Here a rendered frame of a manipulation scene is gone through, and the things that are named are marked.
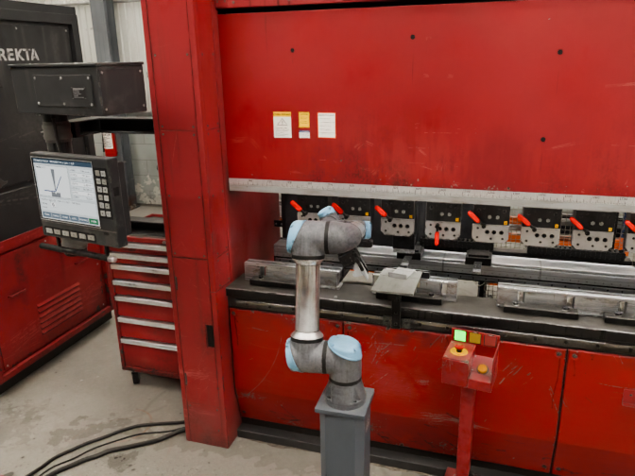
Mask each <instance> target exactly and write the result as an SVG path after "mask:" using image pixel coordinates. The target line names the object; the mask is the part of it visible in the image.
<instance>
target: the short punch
mask: <svg viewBox="0 0 635 476"><path fill-rule="evenodd" d="M415 238H416V233H414V235H411V236H396V235H393V245H392V248H393V252H399V253H410V254H415Z"/></svg>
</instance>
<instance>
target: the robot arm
mask: <svg viewBox="0 0 635 476"><path fill-rule="evenodd" d="M317 215H318V217H319V220H320V221H313V220H297V221H294V222H293V223H292V224H291V226H290V229H289V232H288V235H287V242H286V247H287V249H286V250H287V252H288V253H292V260H293V261H294V262H295V263H296V312H295V330H294V331H293V332H292V333H291V337H290V338H288V339H287V340H286V344H285V358H286V362H287V365H288V367H289V368H290V369H291V370H292V371H298V372H301V373H303V372H308V373H321V374H329V381H328V383H327V386H326V389H325V393H324V399H325V402H326V403H327V404H328V405H329V406H330V407H332V408H334V409H336V410H341V411H350V410H355V409H358V408H360V407H361V406H363V405H364V404H365V402H366V400H367V393H366V390H365V387H364V385H363V382H362V350H361V345H360V343H359V342H358V341H357V340H356V339H355V338H353V337H350V336H348V335H343V334H338V335H337V336H335V335H334V336H332V337H330V339H329V340H323V333H322V332H321V331H320V330H319V287H320V264H321V262H323V261H324V259H325V254H338V260H339V261H340V262H342V263H341V264H342V265H343V267H344V268H346V267H349V266H351V265H352V264H354V265H353V268H352V269H353V270H354V272H353V273H352V275H353V276H354V277H360V276H365V278H366V279H367V280H368V279H369V270H368V268H367V266H366V264H365V262H364V260H363V258H362V257H361V255H360V253H359V251H358V249H357V247H372V246H373V240H372V239H370V237H371V222H370V221H365V220H363V221H357V220H340V218H339V216H338V215H337V213H336V211H335V209H334V208H333V207H332V206H328V207H325V208H324V209H322V210H321V211H319V212H318V214H317ZM340 256H341V257H340ZM339 257H340V258H339Z"/></svg>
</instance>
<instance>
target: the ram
mask: <svg viewBox="0 0 635 476"><path fill-rule="evenodd" d="M217 18H218V32H219V46H220V60H221V74H222V88H223V102H224V116H225V129H226V144H227V158H228V172H229V179H267V180H287V181H307V182H326V183H346V184H366V185H385V186H404V187H424V188H444V189H464V190H483V191H503V192H523V193H543V194H562V195H582V196H620V197H635V0H515V1H495V2H474V3H454V4H434V5H414V6H393V7H373V8H333V9H312V10H292V11H271V12H252V13H231V14H217ZM273 111H279V112H291V135H292V138H275V137H274V122H273ZM299 112H309V123H310V127H299ZM318 112H335V132H336V139H334V138H318ZM300 130H310V138H300ZM229 187H230V191H243V192H261V193H278V194H295V195H312V196H345V197H363V198H380V199H397V200H414V201H431V202H448V203H465V204H482V205H500V206H517V207H534V208H551V209H568V210H585V211H602V212H619V213H635V206H631V205H613V204H594V203H576V202H558V201H540V200H521V199H503V198H485V197H466V196H448V195H413V194H394V193H376V192H358V191H340V190H321V189H303V188H285V187H267V186H248V185H230V184H229Z"/></svg>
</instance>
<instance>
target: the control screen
mask: <svg viewBox="0 0 635 476"><path fill-rule="evenodd" d="M32 159H33V164H34V170H35V175H36V180H37V186H38V192H39V198H40V203H41V209H42V214H43V217H45V218H51V219H57V220H62V221H69V222H75V223H80V224H87V225H93V226H99V227H100V225H99V218H98V211H97V205H96V198H95V191H94V178H93V171H92V165H91V164H90V163H88V162H78V161H58V160H48V159H37V158H32ZM50 202H55V203H56V207H57V208H54V207H51V203H50Z"/></svg>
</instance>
